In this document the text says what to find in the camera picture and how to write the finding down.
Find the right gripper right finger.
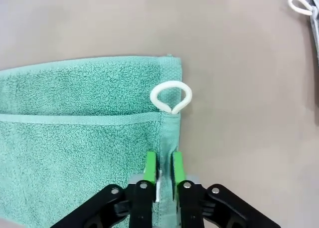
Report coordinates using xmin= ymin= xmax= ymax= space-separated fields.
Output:
xmin=171 ymin=151 xmax=282 ymax=228

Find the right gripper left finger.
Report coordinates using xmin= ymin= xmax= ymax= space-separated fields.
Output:
xmin=49 ymin=151 xmax=158 ymax=228

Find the green terry towel white loop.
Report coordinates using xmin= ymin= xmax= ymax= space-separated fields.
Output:
xmin=0 ymin=53 xmax=193 ymax=228

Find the pale grey towel white loop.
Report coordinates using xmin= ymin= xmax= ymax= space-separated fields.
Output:
xmin=288 ymin=0 xmax=319 ymax=67

